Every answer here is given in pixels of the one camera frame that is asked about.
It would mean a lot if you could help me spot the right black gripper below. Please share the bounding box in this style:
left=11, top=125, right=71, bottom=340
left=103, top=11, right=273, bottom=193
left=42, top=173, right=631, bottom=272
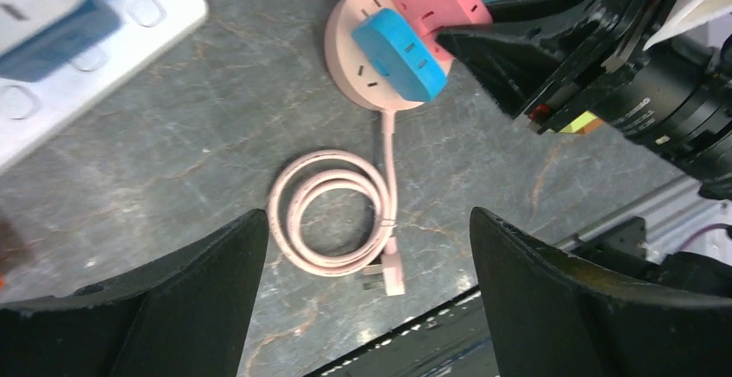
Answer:
left=437, top=0, right=731, bottom=183

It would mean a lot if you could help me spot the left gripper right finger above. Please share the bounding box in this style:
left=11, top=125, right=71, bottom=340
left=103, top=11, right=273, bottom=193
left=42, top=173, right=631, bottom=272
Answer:
left=470, top=207, right=731, bottom=376

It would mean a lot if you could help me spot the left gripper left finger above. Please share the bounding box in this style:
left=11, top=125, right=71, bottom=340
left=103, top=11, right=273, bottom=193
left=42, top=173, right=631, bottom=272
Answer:
left=1, top=209, right=269, bottom=376

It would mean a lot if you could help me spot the pink adapter plug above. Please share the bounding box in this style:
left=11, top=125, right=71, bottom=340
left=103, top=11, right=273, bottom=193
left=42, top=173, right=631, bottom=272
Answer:
left=392, top=0, right=492, bottom=61

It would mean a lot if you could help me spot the blue adapter plug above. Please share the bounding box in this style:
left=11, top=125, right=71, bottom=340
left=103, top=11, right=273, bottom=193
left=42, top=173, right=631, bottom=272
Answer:
left=351, top=9, right=447, bottom=103

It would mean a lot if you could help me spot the pink round socket with cable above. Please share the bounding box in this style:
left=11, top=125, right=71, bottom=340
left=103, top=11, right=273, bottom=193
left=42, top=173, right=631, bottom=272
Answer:
left=268, top=0, right=427, bottom=296

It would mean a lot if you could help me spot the orange green lego stack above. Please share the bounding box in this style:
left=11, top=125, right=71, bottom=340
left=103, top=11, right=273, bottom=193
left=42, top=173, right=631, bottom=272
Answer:
left=559, top=111, right=604, bottom=135

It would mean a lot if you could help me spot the white long power strip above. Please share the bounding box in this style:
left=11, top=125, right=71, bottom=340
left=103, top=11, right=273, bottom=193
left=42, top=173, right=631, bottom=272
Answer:
left=1, top=0, right=208, bottom=171

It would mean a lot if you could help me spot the blue white cube adapter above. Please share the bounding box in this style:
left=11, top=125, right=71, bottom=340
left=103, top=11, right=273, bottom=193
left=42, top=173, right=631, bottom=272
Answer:
left=1, top=0, right=121, bottom=82

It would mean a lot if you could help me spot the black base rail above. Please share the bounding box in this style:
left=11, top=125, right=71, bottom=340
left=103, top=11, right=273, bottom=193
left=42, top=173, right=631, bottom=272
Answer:
left=310, top=286, right=500, bottom=377

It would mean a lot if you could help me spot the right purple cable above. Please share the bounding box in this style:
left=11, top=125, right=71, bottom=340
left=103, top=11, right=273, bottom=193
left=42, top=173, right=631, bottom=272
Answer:
left=677, top=223, right=732, bottom=253

